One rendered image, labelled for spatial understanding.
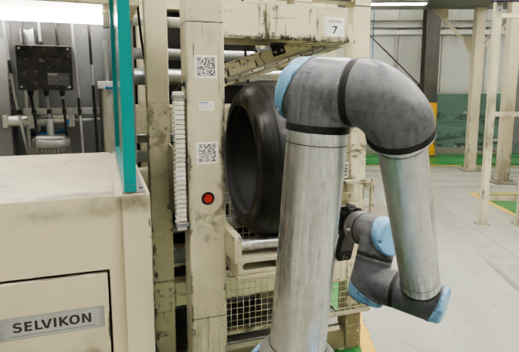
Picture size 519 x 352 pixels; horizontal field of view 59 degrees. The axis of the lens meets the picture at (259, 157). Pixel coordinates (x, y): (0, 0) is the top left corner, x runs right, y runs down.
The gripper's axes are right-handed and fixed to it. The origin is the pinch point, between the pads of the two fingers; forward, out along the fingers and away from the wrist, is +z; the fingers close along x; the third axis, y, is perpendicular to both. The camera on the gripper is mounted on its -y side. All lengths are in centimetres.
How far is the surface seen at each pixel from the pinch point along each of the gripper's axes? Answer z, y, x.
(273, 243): 18.3, -8.8, 11.1
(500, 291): 124, -86, -200
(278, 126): 4.6, 31.7, 12.7
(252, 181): 56, 10, 6
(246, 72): 57, 57, 6
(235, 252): 14.8, -9.7, 25.9
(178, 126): 22, 33, 42
